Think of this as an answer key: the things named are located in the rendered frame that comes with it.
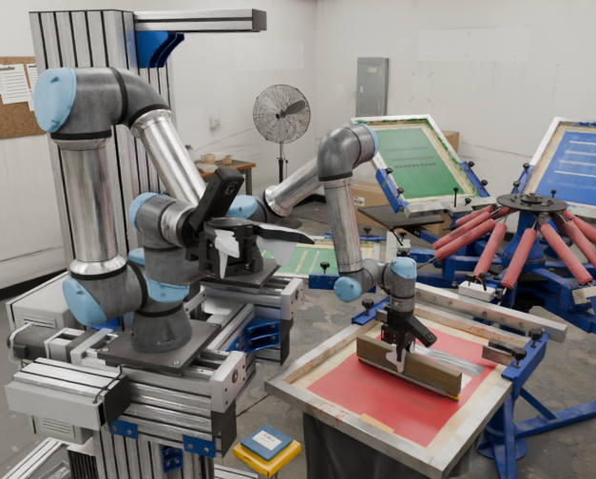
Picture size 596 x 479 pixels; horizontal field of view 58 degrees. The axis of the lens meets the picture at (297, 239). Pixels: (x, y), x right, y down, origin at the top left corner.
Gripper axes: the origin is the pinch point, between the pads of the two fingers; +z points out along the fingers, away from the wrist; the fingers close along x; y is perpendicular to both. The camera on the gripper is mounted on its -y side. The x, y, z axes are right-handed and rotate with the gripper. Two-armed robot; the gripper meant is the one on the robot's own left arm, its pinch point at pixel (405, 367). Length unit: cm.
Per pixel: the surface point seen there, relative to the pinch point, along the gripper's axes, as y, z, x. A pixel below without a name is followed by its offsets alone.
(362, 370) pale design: 13.7, 4.4, 3.5
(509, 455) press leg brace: -11, 85, -87
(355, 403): 5.5, 4.7, 19.6
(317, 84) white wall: 374, -69, -442
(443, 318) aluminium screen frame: 7.0, 2.1, -42.4
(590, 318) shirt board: -34, 8, -90
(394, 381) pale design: 2.5, 4.8, 2.6
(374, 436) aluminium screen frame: -8.9, 1.4, 32.5
